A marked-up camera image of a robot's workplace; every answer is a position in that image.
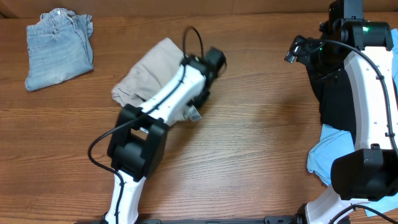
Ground beige khaki shorts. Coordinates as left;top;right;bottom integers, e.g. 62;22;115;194
111;37;183;107

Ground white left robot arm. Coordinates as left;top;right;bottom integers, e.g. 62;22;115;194
100;54;226;223

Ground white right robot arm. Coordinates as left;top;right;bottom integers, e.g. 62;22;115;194
289;19;397;223

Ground black garment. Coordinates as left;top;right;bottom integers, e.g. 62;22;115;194
306;66;356;143

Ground light blue t-shirt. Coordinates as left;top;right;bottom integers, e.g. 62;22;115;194
306;28;398;218

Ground folded light blue jeans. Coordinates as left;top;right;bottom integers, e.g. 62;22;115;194
25;8;94;91

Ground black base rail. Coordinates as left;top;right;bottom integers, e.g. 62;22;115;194
74;215;351;224

